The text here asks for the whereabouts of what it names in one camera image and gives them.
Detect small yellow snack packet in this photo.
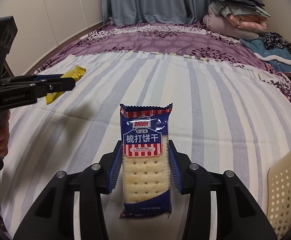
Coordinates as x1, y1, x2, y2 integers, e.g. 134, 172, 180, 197
45, 66, 86, 105

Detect cream perforated plastic basket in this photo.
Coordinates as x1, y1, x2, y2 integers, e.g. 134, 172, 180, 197
267, 151, 291, 239

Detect blue soda biscuit pack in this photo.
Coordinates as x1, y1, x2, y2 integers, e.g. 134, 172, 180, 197
120, 104, 173, 218

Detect person's left hand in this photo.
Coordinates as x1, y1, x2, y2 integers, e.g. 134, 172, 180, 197
0, 110, 11, 158

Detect white wardrobe doors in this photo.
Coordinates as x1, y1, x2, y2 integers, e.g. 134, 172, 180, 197
0, 0, 102, 75

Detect striped white blue bedsheet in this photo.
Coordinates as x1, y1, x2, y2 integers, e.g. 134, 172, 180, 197
0, 51, 291, 239

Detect purple floral bedspread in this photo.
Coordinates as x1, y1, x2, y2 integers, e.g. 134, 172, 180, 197
35, 23, 291, 102

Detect blue folded blanket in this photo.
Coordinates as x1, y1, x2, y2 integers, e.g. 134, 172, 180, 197
239, 39, 291, 73

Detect black leopard print cloth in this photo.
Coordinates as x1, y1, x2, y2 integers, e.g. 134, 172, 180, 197
259, 32, 291, 54

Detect lilac pillow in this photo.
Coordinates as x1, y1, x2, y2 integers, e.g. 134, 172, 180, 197
203, 7, 259, 41

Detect pink folded quilt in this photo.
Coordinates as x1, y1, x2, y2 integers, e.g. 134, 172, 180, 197
225, 14, 269, 34

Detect folded grey blankets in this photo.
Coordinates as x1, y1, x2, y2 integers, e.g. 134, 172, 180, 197
209, 0, 271, 18

